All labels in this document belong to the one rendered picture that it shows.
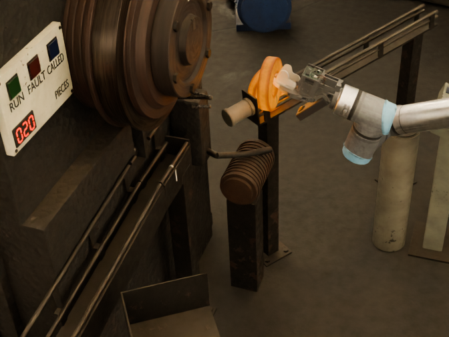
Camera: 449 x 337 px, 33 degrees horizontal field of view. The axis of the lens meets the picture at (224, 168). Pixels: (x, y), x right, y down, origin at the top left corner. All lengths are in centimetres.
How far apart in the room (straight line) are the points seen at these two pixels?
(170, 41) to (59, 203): 45
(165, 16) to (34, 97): 34
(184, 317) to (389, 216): 114
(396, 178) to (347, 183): 54
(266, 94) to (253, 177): 33
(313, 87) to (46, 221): 85
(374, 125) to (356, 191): 100
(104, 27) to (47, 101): 20
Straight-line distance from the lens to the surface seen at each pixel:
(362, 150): 224
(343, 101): 216
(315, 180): 319
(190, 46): 184
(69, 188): 184
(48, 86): 173
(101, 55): 172
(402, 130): 232
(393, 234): 284
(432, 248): 292
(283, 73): 219
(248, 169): 239
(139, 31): 174
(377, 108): 217
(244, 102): 239
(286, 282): 276
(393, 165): 264
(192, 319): 186
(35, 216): 179
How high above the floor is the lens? 200
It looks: 38 degrees down
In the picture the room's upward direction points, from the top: 3 degrees counter-clockwise
